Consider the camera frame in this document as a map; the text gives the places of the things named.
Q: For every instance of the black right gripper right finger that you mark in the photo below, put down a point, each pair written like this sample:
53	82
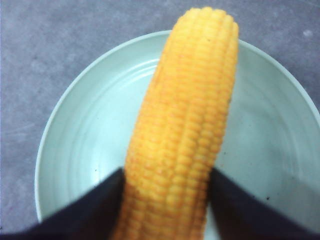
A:
240	216

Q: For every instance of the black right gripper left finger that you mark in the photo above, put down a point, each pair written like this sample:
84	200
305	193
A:
92	217

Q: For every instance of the yellow corn cob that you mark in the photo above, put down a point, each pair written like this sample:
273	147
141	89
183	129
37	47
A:
179	130

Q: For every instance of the pale green plate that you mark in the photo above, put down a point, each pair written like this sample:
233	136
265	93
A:
271	147

